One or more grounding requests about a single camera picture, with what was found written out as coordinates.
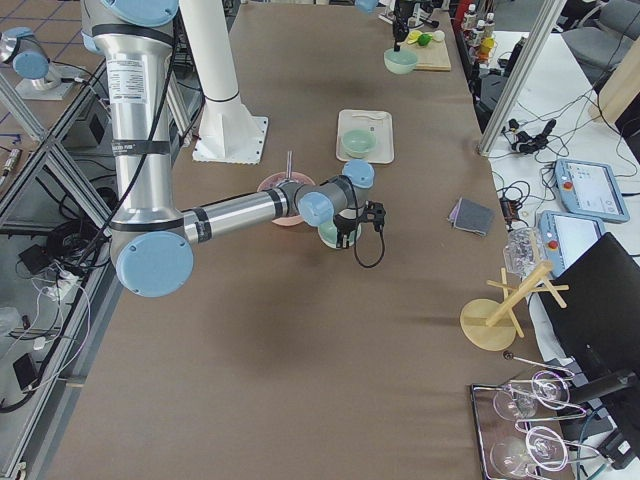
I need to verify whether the grey folded cloth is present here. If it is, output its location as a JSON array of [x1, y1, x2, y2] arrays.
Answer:
[[448, 198, 495, 236]]

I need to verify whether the lemon slice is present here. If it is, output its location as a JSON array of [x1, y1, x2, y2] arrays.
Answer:
[[406, 30, 422, 44]]

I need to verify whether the green bowl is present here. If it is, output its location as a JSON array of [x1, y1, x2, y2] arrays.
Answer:
[[383, 48, 418, 75], [318, 221, 362, 249], [340, 129, 377, 158]]

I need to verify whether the wooden cup tree stand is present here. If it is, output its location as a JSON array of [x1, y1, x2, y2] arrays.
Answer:
[[460, 260, 570, 351]]

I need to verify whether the aluminium frame post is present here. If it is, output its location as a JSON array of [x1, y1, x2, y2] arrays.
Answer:
[[477, 0, 566, 157]]

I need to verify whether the teach pendant tablet near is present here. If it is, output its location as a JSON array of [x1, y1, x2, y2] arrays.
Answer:
[[538, 210, 606, 277]]

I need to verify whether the teach pendant tablet far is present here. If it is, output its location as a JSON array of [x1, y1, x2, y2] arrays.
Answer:
[[554, 158, 630, 223]]

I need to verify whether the pink bowl with ice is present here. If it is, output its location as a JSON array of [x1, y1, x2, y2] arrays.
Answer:
[[257, 171, 315, 227]]

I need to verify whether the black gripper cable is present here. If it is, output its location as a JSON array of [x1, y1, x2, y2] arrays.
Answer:
[[349, 199, 387, 269]]

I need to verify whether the wine glass rack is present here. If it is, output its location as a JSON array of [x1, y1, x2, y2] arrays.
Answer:
[[471, 350, 612, 479]]

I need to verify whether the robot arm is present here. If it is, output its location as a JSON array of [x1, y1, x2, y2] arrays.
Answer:
[[82, 1, 385, 297], [354, 0, 414, 52]]

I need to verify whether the black monitor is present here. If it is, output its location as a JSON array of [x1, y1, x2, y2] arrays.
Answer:
[[540, 233, 639, 380]]

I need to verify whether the green bowl on tray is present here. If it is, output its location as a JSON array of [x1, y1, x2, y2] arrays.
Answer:
[[340, 129, 377, 158]]

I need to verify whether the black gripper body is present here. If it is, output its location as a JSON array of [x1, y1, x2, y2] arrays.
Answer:
[[333, 201, 386, 236], [392, 0, 413, 42]]

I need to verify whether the cream serving tray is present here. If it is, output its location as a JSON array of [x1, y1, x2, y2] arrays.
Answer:
[[336, 109, 395, 164]]

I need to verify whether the metal ice scoop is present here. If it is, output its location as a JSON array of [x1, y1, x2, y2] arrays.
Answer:
[[285, 150, 293, 181]]

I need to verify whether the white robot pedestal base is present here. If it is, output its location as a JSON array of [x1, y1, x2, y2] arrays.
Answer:
[[179, 0, 268, 165]]

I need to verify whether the teach pendant tablet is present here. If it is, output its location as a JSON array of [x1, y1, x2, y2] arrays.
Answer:
[[538, 210, 606, 277], [554, 158, 630, 223]]

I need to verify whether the wooden cutting board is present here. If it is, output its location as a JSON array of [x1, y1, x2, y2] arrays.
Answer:
[[400, 38, 451, 71]]

